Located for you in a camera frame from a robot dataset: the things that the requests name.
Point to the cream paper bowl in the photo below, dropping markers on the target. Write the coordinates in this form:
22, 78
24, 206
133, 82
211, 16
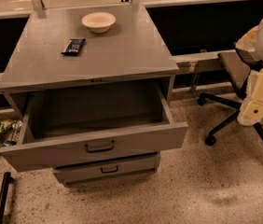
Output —
99, 22

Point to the grey bottom drawer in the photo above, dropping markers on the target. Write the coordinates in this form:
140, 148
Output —
105, 169

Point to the black stand base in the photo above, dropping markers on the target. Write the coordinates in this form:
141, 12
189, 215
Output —
7, 180

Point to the grey drawer cabinet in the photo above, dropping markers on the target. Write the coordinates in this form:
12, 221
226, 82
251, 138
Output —
131, 50

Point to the dark blue snack bar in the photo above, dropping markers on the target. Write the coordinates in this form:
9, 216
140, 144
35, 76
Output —
74, 47

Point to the black office chair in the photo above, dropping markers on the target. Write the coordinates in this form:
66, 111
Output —
238, 64

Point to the grey top drawer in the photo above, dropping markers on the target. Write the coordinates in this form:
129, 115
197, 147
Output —
69, 127

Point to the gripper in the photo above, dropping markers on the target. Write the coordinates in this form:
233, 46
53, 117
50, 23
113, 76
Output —
251, 112

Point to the left metal frame post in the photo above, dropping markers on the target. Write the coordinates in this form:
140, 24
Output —
39, 7

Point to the grey drawer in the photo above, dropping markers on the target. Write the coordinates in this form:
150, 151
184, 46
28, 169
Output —
69, 127
105, 169

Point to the green chip bag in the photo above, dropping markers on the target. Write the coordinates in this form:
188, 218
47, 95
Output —
6, 127

